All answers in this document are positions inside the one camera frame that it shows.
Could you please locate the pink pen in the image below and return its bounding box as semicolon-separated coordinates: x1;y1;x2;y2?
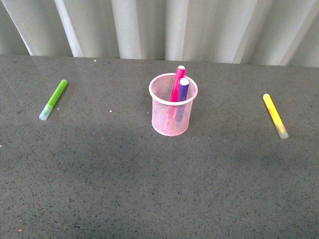
167;65;185;129

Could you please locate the purple pen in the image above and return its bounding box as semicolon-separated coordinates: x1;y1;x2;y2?
175;78;189;125

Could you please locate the pink mesh pen cup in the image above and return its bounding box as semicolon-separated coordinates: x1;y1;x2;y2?
149;73;198;136

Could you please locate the green pen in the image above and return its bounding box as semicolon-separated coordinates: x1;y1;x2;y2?
38;79;68;120

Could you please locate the yellow pen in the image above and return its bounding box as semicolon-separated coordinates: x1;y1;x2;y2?
263;94;289;139

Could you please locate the white pleated curtain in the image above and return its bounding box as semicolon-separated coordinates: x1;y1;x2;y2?
0;0;319;67

